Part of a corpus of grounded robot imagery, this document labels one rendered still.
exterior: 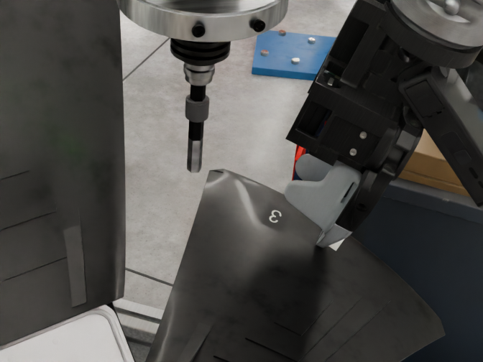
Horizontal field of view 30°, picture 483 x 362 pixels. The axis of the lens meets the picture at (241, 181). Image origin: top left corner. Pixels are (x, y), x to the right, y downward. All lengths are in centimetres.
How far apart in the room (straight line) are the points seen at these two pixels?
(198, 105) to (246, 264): 29
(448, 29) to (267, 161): 224
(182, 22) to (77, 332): 20
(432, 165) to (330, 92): 46
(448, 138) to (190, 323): 21
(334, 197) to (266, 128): 228
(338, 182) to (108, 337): 24
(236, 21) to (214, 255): 35
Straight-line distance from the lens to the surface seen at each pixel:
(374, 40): 59
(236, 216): 70
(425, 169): 105
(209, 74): 38
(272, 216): 71
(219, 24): 34
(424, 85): 59
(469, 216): 106
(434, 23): 56
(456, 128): 61
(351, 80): 61
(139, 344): 105
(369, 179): 62
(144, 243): 245
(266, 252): 68
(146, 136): 286
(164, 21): 34
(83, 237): 47
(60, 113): 50
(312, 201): 66
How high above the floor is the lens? 161
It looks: 37 degrees down
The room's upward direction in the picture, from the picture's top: 5 degrees clockwise
